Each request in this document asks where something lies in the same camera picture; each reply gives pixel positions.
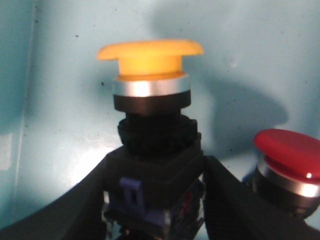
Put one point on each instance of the red push button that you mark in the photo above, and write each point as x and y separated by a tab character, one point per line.
288	172

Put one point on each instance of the yellow push button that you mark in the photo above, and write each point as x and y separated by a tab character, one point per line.
154	184

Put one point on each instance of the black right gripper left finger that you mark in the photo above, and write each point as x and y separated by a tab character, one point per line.
76	215

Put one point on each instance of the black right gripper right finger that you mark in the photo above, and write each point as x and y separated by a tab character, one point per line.
233	212

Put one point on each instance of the light blue plastic box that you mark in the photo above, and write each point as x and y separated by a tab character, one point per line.
260	69

